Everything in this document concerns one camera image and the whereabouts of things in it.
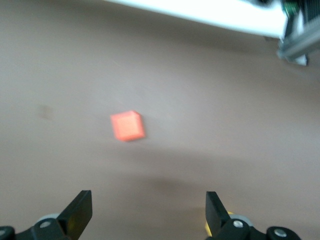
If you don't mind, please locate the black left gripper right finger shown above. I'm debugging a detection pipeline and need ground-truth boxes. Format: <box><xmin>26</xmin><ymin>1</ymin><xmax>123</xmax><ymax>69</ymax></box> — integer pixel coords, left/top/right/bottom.
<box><xmin>205</xmin><ymin>191</ymin><xmax>301</xmax><ymax>240</ymax></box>

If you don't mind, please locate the aluminium profile post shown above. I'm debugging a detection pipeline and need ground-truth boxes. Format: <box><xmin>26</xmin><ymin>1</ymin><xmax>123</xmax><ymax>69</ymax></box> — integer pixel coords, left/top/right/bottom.
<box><xmin>276</xmin><ymin>18</ymin><xmax>320</xmax><ymax>67</ymax></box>

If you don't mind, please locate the green circuit board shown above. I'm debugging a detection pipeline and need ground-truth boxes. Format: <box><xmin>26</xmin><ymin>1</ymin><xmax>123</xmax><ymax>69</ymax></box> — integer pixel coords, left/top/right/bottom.
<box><xmin>282</xmin><ymin>0</ymin><xmax>301</xmax><ymax>14</ymax></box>

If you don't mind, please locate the white table edge board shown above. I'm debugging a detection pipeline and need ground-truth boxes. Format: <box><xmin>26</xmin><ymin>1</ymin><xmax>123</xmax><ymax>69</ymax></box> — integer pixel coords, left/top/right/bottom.
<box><xmin>102</xmin><ymin>0</ymin><xmax>288</xmax><ymax>40</ymax></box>

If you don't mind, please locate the orange cube block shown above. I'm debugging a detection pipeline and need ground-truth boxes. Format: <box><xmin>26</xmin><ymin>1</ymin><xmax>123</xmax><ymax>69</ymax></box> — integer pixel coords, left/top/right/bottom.
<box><xmin>109</xmin><ymin>110</ymin><xmax>147</xmax><ymax>143</ymax></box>

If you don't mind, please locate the brown paper table cover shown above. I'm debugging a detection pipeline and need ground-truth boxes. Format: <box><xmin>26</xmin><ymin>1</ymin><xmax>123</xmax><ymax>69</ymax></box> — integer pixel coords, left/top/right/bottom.
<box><xmin>0</xmin><ymin>0</ymin><xmax>320</xmax><ymax>240</ymax></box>

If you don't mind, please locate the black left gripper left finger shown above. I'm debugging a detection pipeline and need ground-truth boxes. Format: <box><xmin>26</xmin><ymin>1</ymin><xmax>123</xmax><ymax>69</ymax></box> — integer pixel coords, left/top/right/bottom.
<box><xmin>0</xmin><ymin>190</ymin><xmax>93</xmax><ymax>240</ymax></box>

